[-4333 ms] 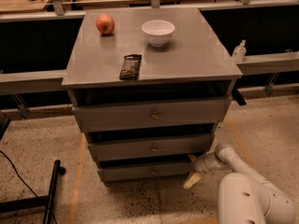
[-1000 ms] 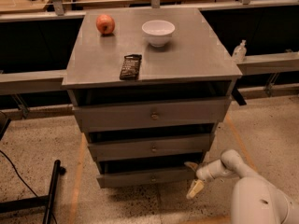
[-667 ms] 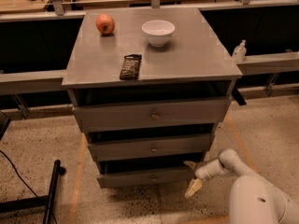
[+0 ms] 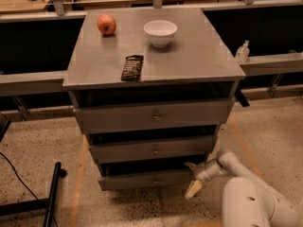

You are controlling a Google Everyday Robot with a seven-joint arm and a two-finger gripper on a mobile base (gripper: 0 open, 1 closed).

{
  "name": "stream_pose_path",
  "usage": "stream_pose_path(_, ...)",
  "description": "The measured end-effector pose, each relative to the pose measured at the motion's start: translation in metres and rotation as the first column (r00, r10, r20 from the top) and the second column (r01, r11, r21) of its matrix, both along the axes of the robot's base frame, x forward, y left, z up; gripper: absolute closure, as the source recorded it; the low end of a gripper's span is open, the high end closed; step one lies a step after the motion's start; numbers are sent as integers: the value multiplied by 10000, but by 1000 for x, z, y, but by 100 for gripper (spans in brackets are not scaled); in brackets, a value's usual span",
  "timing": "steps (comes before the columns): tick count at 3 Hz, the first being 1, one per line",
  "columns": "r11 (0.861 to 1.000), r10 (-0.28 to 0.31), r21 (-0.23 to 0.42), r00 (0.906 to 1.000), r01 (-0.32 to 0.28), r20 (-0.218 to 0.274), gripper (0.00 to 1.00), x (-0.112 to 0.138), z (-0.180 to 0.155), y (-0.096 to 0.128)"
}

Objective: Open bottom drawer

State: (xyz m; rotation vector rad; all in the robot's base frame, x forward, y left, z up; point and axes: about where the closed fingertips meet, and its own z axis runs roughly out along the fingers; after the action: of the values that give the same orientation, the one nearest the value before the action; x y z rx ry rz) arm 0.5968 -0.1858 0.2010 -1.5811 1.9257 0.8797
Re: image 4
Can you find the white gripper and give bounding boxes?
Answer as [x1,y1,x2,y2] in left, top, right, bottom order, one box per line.
[185,159,227,200]

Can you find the grey bottom drawer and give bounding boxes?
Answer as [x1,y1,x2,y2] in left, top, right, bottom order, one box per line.
[98,166,193,191]

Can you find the grey drawer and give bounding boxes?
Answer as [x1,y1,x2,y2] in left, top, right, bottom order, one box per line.
[89,135,217,164]
[98,166,193,191]
[75,98,234,134]

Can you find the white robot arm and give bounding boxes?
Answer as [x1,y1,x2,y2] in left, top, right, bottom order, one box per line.
[186,148,300,227]

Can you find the grey middle drawer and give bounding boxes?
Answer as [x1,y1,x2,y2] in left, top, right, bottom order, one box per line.
[89,135,217,164]

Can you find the grey wooden drawer cabinet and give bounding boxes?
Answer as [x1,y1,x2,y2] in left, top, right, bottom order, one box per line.
[63,9,244,177]

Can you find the grey top drawer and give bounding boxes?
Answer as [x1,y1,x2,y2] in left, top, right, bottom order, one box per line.
[75,98,234,134]

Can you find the clear sanitizer bottle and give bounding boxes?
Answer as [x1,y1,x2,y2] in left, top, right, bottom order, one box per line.
[235,41,250,63]

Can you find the white bowl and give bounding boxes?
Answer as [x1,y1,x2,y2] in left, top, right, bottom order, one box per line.
[144,20,177,47]

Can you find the red apple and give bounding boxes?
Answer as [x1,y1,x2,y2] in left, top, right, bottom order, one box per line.
[97,14,116,36]

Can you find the black metal stand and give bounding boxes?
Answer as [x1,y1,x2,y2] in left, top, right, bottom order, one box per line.
[0,162,67,227]

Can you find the grey metal railing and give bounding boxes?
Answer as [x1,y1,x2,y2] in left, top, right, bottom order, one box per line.
[0,53,303,96]

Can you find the black cable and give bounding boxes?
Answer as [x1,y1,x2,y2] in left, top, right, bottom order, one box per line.
[0,151,59,227]

